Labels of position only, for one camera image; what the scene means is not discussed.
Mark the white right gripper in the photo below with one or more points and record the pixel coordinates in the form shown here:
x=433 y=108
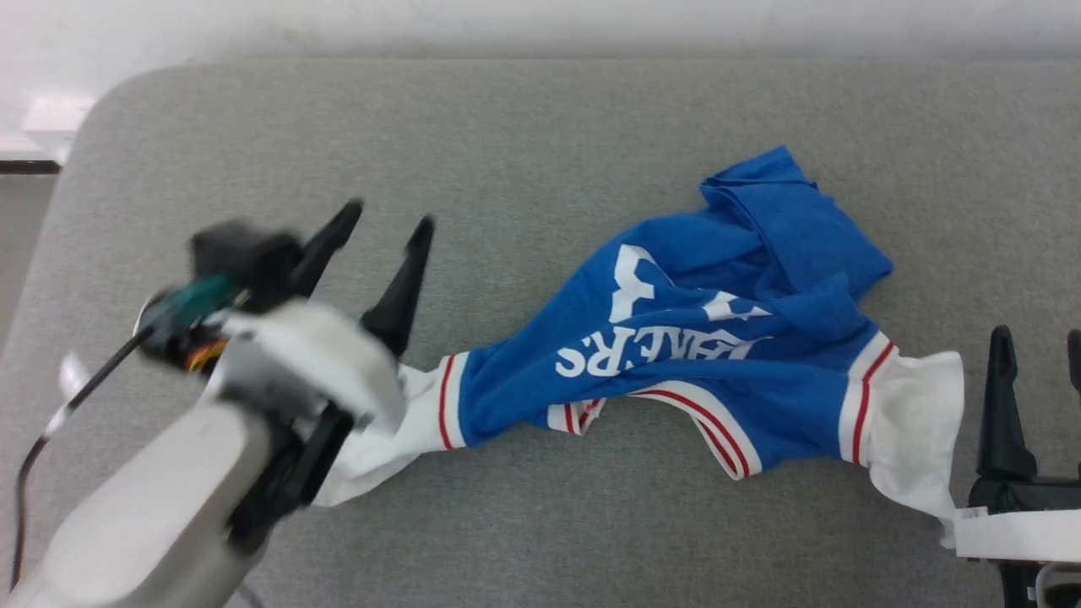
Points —
x=1022 y=532

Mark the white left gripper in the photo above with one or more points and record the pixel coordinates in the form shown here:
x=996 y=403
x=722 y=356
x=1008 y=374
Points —
x=321 y=355

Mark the blue white red-striped jersey shirt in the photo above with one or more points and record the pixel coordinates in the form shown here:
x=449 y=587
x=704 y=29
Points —
x=676 y=371

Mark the grey fabric sofa cushion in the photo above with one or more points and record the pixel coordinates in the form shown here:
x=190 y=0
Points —
x=540 y=127

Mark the white skirting ledge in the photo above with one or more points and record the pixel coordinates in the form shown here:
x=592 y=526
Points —
x=46 y=127

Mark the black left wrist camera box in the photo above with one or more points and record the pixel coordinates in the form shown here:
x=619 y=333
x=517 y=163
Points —
x=245 y=257

